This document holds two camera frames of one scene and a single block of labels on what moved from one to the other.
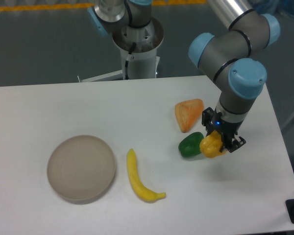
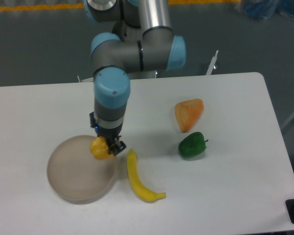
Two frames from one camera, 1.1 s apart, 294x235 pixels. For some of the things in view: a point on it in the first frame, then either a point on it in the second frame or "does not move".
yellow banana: x=142 y=191 does not move
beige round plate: x=81 y=169 does not move
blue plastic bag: x=293 y=8 does not move
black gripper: x=227 y=129 → x=110 y=134
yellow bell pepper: x=210 y=145 → x=99 y=149
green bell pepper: x=189 y=146 does not move
